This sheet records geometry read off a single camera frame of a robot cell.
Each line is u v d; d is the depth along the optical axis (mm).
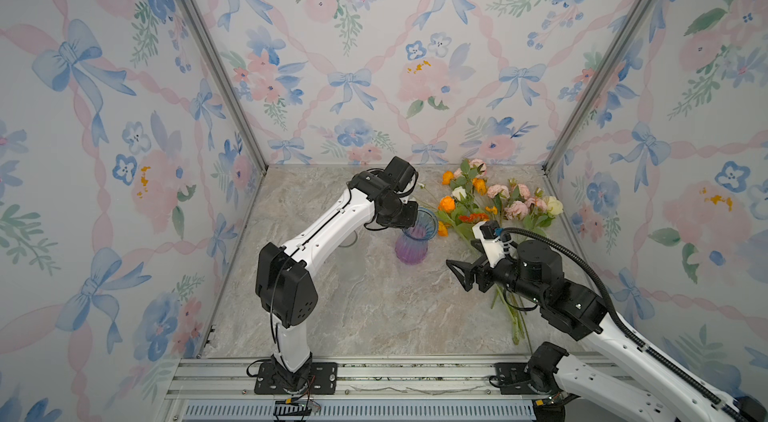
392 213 675
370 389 732
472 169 1136
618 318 462
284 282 455
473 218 950
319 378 748
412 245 950
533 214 1032
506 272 587
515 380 731
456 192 1074
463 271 617
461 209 1050
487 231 586
